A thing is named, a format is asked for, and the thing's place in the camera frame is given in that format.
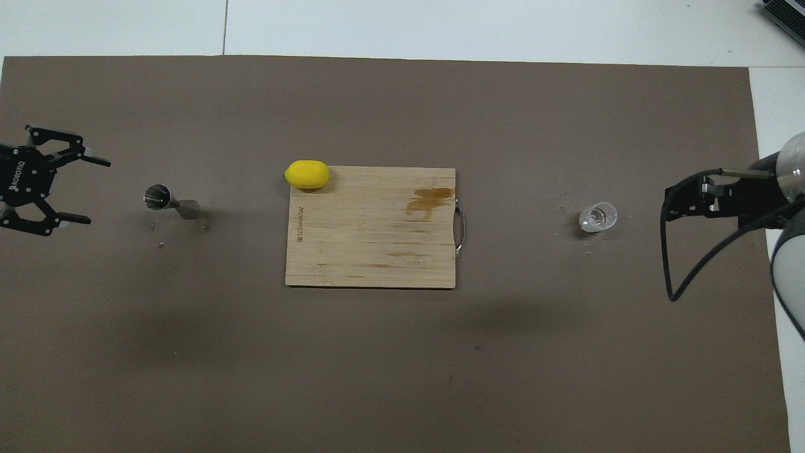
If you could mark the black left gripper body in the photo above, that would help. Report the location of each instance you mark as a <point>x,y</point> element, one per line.
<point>25,176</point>

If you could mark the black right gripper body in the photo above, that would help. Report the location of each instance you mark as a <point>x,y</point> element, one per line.
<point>761,198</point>

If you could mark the clear glass cup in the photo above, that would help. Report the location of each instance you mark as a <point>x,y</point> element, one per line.
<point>597,218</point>

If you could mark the steel jigger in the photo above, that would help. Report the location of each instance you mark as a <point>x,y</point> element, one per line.
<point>157,195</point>

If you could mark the grey ribbed device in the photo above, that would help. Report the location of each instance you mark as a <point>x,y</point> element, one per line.
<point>786,16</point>

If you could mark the yellow lemon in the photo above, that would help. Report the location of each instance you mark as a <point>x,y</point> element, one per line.
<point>307,175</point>

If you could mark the wooden cutting board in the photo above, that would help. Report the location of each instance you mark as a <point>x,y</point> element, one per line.
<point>371,233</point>

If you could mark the brown table mat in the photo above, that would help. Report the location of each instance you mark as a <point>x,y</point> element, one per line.
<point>377,365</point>

